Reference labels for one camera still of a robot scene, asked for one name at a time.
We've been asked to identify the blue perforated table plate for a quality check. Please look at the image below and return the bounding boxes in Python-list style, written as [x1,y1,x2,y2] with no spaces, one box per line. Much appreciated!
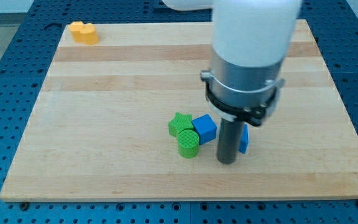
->
[0,0,358,223]

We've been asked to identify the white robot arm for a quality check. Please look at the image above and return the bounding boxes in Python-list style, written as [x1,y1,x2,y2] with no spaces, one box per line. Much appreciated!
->
[163,0,302,164]

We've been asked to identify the blue cube block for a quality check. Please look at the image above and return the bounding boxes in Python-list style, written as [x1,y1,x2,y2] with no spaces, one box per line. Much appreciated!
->
[192,114,217,145]

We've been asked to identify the green star block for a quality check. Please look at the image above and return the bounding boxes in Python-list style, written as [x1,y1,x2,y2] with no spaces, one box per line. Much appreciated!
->
[168,112,194,137]

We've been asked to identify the yellow hexagon block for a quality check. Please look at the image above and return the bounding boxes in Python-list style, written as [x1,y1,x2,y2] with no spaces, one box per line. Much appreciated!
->
[68,21,85,42]

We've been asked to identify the wooden board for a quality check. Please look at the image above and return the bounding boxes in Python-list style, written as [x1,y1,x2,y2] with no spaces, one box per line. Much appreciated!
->
[0,20,358,202]

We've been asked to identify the green cylinder block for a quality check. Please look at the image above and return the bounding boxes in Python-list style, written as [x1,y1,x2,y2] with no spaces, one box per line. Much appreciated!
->
[177,129,200,159]

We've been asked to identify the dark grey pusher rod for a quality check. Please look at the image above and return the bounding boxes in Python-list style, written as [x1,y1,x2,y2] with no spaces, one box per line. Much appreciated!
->
[216,119,244,165]

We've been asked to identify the yellow heart block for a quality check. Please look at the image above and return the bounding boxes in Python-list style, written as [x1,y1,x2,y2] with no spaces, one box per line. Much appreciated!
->
[80,23,99,45]

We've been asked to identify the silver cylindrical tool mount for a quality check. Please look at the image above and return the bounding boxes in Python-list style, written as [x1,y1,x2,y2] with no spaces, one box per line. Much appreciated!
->
[200,52,285,127]

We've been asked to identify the blue triangle block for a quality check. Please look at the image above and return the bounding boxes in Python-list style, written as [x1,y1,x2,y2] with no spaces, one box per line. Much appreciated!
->
[239,124,249,154]

